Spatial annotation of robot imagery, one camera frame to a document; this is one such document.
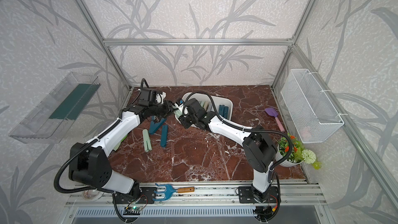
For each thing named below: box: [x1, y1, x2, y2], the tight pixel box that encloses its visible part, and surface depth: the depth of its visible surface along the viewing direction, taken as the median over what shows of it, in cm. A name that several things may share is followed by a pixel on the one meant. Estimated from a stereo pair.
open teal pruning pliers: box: [149, 115, 167, 135], surface depth 97 cm
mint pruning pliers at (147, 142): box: [142, 128, 153, 153], surface depth 91 cm
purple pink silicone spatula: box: [264, 107, 286, 132], surface depth 107 cm
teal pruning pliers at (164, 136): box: [160, 124, 169, 148], surface depth 95 cm
